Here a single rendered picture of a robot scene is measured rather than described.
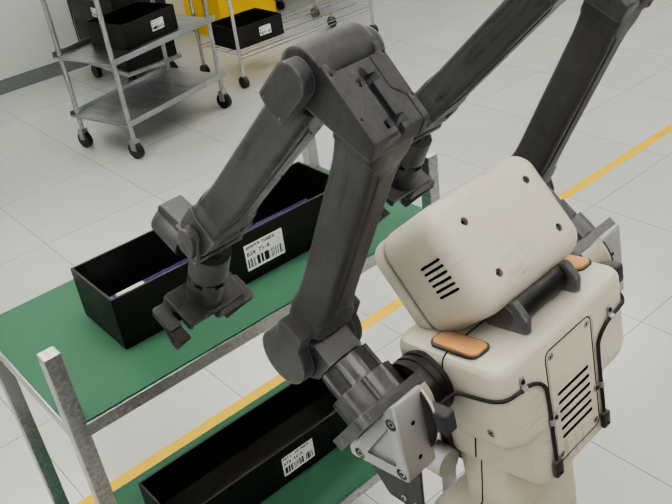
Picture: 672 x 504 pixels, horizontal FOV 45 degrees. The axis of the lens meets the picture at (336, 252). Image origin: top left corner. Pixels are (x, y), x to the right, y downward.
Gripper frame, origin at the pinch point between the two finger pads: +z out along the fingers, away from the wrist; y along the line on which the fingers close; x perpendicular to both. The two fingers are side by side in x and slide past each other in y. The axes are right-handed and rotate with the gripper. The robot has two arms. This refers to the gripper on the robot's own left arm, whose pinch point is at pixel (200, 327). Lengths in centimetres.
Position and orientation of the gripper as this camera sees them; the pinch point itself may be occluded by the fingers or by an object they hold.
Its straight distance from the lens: 129.6
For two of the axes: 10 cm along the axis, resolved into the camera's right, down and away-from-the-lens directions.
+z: -2.0, 6.2, 7.6
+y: -7.0, 4.5, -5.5
